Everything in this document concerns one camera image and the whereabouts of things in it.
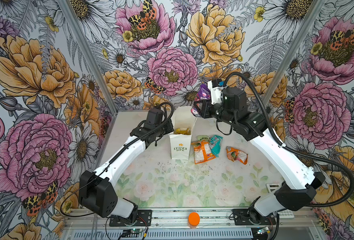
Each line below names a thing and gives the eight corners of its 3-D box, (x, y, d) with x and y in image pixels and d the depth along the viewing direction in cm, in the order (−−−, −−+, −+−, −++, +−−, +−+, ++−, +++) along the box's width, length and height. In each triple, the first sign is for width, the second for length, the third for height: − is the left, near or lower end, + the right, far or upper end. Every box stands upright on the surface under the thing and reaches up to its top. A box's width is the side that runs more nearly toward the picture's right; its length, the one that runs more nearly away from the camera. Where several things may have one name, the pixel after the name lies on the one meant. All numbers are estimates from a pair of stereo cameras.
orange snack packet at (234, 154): (221, 155, 98) (224, 149, 92) (226, 149, 101) (229, 143, 96) (242, 168, 92) (246, 163, 87) (246, 161, 95) (251, 156, 90)
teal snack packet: (207, 154, 98) (208, 150, 94) (209, 138, 106) (210, 134, 102) (219, 157, 97) (221, 152, 93) (221, 140, 105) (222, 136, 101)
